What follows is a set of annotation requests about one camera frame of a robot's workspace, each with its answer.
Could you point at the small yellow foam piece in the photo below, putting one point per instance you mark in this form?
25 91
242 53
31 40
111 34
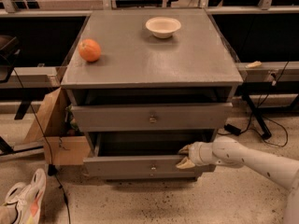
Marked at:
254 64

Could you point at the grey top drawer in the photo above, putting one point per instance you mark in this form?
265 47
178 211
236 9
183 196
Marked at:
116 118

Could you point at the white paper bowl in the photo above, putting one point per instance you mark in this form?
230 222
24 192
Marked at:
163 27

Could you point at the brown cardboard box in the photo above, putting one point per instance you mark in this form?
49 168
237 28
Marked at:
49 130

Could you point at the orange fruit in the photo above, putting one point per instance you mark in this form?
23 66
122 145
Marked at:
89 50

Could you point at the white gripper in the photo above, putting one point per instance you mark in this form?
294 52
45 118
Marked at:
195 154

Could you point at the grey wooden drawer cabinet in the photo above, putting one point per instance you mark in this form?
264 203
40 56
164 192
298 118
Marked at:
193 66

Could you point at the grey drawer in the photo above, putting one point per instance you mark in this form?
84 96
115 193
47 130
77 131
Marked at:
116 118
144 154

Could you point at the white sneaker with orange accents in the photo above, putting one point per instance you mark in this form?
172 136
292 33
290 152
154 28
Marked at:
22 204

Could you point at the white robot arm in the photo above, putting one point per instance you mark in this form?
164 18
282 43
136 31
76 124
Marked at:
226 151

